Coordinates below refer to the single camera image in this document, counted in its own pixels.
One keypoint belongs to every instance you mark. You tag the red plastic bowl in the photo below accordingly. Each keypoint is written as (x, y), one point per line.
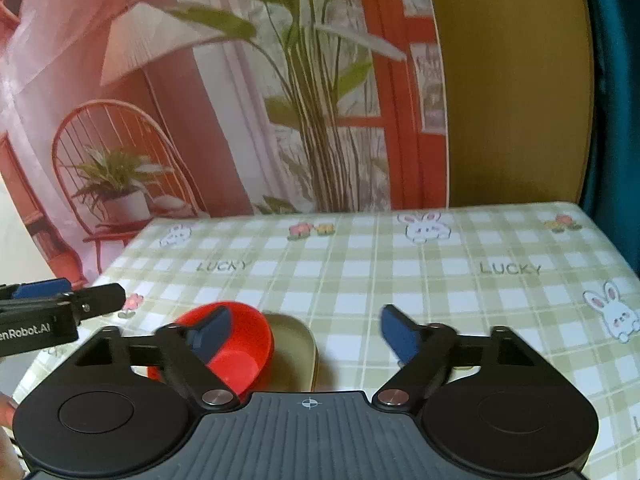
(244, 356)

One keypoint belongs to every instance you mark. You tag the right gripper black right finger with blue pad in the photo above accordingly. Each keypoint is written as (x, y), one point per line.
(423, 353)

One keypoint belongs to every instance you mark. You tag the wooden panel board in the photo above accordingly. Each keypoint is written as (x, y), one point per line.
(519, 93)

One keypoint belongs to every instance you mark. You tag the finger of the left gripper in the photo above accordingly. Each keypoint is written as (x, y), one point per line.
(96, 301)
(46, 288)

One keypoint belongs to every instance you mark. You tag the printed room scene backdrop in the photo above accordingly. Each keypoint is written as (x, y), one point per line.
(115, 113)

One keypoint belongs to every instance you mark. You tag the person's hand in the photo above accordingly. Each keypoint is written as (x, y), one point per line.
(10, 467)

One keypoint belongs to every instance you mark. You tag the cream green rectangular plate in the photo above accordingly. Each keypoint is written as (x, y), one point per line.
(293, 366)

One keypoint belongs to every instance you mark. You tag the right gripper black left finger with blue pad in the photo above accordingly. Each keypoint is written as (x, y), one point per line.
(184, 355)

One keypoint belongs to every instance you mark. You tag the teal curtain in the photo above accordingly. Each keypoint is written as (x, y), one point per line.
(610, 195)

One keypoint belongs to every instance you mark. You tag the green plaid bunny tablecloth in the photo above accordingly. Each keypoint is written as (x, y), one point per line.
(544, 382)

